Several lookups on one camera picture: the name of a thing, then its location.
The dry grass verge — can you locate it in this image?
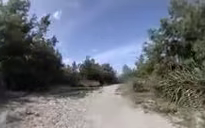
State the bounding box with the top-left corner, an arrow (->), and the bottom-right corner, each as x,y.
118,81 -> 205,128

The row of trees and bushes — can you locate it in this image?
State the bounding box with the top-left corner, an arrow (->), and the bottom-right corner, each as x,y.
119,0 -> 205,111
0,0 -> 120,99

